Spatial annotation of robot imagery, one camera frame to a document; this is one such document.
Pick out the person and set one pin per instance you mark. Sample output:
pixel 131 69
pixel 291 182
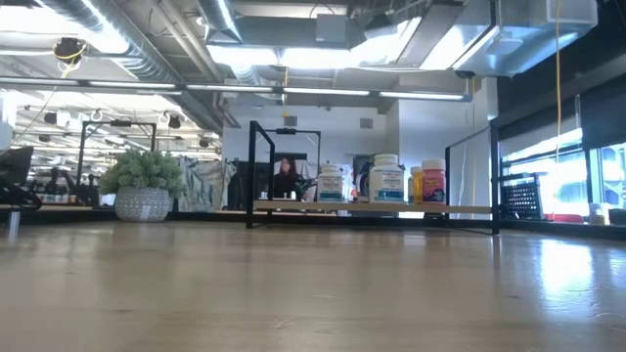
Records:
pixel 286 186

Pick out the wooden shelf black metal frame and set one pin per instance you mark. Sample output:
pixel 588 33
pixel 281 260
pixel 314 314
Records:
pixel 293 206

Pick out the white Melatonin supplement bottle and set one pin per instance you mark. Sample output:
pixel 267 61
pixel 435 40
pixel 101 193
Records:
pixel 386 183

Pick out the black background monitor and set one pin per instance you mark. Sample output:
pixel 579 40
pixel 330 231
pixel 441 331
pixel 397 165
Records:
pixel 14 166

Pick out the silver spiral ventilation duct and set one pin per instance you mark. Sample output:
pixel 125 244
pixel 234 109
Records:
pixel 147 54
pixel 220 19

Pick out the silver rectangular air duct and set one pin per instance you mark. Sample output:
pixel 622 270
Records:
pixel 528 29

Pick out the small pale container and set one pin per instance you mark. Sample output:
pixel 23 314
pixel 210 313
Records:
pixel 599 215

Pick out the orange bottle white cap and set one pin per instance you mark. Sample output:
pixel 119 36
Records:
pixel 416 188

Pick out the green potted plant white pot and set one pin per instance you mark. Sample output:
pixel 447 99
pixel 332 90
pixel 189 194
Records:
pixel 142 195

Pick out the white bottle blue label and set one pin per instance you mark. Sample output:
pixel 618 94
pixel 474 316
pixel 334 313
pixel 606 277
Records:
pixel 330 188

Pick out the black ceiling-hung device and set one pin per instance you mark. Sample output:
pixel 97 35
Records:
pixel 69 49

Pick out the black plastic crate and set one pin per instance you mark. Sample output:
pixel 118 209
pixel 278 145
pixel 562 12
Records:
pixel 521 200

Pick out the red flat tray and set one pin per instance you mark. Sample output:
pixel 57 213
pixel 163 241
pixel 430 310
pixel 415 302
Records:
pixel 567 218

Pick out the long ceiling light bar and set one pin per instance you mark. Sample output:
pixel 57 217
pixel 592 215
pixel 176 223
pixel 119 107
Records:
pixel 318 91

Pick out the black background rig frame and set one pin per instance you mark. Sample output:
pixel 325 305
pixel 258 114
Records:
pixel 286 131
pixel 120 123

